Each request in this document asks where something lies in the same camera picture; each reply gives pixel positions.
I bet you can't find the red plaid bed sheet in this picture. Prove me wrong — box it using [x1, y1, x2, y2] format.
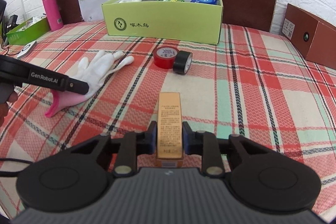
[1, 22, 335, 221]

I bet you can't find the person's left hand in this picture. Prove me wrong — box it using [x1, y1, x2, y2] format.
[0, 83, 18, 126]

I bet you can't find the green open shoe box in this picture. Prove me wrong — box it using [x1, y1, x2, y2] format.
[101, 0, 223, 45]

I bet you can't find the brown open cardboard box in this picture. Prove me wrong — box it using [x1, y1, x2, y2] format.
[281, 3, 336, 69]

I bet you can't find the black tape roll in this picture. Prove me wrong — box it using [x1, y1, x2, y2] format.
[173, 51, 193, 75]

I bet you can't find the red tape roll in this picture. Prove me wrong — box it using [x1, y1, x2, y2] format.
[153, 46, 179, 69]

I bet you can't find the pink thermos bottle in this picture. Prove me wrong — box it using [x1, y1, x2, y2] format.
[42, 0, 64, 31]

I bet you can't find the green box lid tray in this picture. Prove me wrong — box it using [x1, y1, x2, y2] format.
[7, 16, 50, 46]

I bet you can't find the gold rectangular box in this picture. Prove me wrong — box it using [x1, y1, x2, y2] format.
[156, 92, 184, 168]

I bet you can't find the white power bank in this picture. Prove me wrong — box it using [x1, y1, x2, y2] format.
[17, 40, 37, 60]

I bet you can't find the black cable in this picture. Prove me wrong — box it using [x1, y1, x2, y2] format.
[0, 157, 35, 178]

